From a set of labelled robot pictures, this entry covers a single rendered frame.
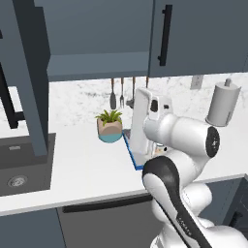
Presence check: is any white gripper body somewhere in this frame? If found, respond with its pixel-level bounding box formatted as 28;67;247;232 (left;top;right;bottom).
130;86;155;157

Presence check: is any blue-rimmed tray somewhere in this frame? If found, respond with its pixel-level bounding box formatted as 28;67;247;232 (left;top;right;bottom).
122;128;163;171

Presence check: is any silver kettle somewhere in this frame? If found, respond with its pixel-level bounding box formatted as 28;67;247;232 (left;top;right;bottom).
152;142;170;158

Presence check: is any closed dark blue cabinet door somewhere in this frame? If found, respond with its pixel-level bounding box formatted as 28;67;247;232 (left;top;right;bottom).
147;0;248;78

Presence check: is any dark blue base cabinet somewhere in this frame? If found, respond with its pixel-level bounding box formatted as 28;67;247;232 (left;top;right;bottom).
197;173;248;240
0;207;67;248

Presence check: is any open dark blue cabinet door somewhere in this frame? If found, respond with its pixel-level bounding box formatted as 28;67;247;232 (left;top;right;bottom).
0;0;51;157

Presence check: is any hanging metal ladle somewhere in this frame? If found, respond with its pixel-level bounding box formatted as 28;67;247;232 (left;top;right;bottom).
126;77;137;109

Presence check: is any potted green plant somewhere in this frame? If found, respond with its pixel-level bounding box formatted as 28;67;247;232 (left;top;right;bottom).
95;108;124;144

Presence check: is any hanging metal fork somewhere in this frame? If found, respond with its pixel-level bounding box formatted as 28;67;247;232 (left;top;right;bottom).
119;77;126;109

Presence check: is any hanging black spatula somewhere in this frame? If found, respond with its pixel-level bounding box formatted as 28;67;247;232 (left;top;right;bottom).
109;77;117;110

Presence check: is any grey paper towel holder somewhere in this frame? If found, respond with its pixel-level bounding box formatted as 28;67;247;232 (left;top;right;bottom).
204;77;242;128

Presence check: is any dark grey dishwasher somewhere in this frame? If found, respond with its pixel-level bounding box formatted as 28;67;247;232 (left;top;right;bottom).
56;193;167;248

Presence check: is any dark grey sink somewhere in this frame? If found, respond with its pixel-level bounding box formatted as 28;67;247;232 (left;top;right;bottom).
0;133;57;198

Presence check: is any grey wall outlet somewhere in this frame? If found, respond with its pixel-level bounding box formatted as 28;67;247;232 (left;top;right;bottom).
190;75;204;91

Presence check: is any black dishwasher handle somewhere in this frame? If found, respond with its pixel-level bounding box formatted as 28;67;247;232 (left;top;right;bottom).
61;194;153;214

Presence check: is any black closed-door handle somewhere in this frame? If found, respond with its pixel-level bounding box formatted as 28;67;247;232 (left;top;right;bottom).
157;4;173;68

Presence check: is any dark blue wall cabinet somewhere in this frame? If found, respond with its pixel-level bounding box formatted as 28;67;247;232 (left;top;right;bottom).
33;0;155;82

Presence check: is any black open-door handle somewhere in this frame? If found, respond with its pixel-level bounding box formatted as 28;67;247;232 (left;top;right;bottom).
0;62;26;131

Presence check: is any black base cabinet handle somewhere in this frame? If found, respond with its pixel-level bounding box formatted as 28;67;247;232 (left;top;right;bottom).
230;210;244;228

